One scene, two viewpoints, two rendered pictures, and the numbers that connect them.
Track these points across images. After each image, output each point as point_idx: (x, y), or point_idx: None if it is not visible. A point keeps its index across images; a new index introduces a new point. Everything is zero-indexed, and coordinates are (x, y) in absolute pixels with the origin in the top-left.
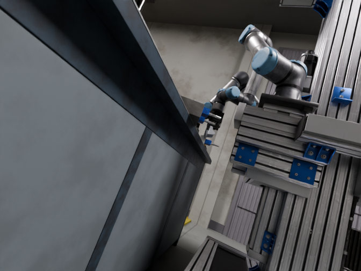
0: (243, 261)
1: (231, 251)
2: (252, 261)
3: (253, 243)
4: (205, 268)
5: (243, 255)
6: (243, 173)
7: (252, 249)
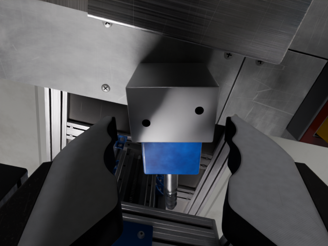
0: (205, 149)
1: (220, 139)
2: (206, 161)
3: (124, 155)
4: None
5: (214, 152)
6: (221, 239)
7: (125, 150)
